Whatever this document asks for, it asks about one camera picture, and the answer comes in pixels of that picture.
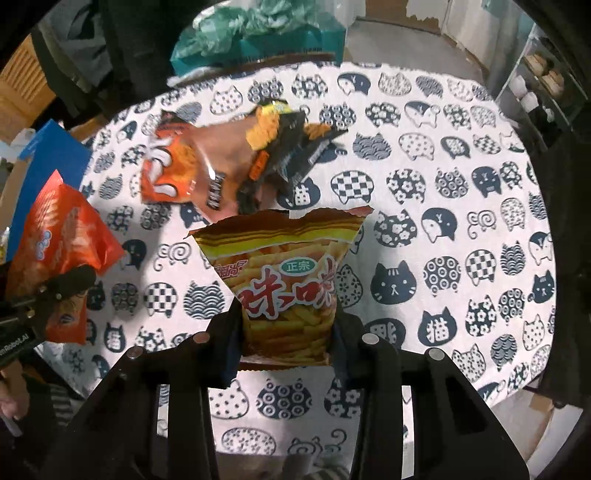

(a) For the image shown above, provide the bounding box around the wooden louvered door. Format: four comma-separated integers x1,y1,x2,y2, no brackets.
0,41,52,131

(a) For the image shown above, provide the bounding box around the cat print tablecloth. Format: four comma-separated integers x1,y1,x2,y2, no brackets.
46,60,561,462

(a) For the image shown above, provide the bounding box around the grey shoe rack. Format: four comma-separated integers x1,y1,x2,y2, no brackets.
496,23,587,149

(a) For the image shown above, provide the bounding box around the group of shoes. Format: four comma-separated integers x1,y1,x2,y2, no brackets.
508,51,566,123

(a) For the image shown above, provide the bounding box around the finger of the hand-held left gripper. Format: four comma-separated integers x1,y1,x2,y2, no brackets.
27,264,98,325

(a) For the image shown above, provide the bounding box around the blue-rimmed cardboard box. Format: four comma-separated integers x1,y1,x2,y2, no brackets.
4,119,93,264

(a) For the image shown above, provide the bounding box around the person's striped clothing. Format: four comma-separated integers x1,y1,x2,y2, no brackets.
21,369,95,480

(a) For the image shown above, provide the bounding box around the black hanging coat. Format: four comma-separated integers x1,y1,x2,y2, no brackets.
37,0,195,121

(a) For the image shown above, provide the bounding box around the yellow stick snack bag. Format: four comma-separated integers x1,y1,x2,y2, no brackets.
187,206,375,370

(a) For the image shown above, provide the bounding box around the pile of teal plastic bags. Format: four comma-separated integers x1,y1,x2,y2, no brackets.
171,0,347,75

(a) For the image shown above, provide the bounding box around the orange and brown snack bag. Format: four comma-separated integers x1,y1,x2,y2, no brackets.
140,111,262,217

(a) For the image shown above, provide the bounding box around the person's left hand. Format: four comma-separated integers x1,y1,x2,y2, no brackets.
0,367,27,437

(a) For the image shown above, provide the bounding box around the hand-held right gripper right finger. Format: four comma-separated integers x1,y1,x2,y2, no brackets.
331,314,530,480

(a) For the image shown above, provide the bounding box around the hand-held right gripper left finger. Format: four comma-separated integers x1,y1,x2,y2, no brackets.
65,309,245,480

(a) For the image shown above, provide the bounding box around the black snack packet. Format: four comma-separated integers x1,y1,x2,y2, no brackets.
238,99,349,215

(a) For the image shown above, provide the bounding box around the red-orange snack bag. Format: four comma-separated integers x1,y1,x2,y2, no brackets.
7,170,126,344

